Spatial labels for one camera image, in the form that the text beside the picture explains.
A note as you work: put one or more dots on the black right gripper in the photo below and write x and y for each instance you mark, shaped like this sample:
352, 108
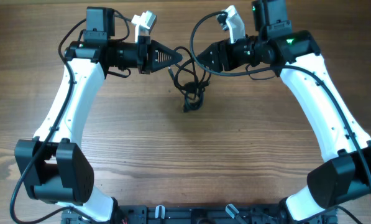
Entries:
217, 49

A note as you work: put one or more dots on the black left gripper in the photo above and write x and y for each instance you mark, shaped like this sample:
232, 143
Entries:
145, 44

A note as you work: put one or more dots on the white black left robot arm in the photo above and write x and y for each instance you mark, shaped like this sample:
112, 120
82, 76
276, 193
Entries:
52, 164

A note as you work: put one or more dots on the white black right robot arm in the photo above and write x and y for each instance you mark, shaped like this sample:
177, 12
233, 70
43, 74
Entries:
296, 59

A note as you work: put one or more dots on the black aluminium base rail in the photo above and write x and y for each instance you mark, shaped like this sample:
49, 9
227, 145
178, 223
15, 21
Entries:
259, 213

